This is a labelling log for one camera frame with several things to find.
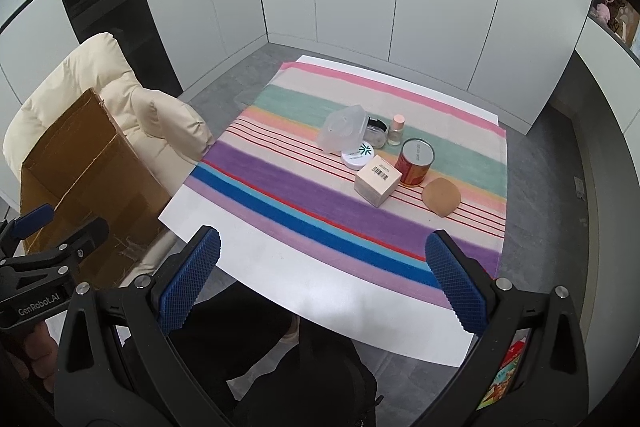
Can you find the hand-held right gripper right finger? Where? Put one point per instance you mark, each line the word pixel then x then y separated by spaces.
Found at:
pixel 457 282

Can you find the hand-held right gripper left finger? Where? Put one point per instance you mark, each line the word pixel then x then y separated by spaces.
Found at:
pixel 191 277

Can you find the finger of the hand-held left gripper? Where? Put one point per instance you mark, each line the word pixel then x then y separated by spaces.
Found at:
pixel 85 234
pixel 32 219

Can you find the white round compact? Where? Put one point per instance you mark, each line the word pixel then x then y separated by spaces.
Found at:
pixel 360 156

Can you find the clear plastic container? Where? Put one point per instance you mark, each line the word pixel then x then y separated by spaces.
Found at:
pixel 342 129

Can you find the person's left hand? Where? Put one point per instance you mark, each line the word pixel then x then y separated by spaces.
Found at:
pixel 36 347

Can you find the brown cardboard box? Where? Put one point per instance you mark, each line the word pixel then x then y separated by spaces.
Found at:
pixel 85 157

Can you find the brown makeup sponge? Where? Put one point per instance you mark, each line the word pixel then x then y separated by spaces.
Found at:
pixel 441 198

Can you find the colourful printed box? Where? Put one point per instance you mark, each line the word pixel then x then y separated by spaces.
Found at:
pixel 500 377

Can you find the red tin can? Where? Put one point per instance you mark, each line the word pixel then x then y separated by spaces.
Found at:
pixel 412 169

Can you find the white square box barcode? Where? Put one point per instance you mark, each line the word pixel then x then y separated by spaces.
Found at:
pixel 375 187

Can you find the striped multicolour cloth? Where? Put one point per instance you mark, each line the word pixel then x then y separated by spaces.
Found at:
pixel 300 197

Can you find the small bottle with pink cap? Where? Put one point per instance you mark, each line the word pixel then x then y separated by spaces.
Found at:
pixel 395 134

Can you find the cream padded chair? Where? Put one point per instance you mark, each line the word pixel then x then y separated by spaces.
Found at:
pixel 90 62

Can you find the clear jar with black lid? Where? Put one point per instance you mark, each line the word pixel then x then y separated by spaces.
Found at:
pixel 376 132

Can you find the small pink plush toy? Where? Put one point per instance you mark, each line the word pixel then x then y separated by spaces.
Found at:
pixel 601 13

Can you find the brown patterned bag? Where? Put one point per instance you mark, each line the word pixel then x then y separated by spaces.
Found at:
pixel 621 21

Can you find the wall socket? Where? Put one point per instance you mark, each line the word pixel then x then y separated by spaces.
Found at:
pixel 580 188

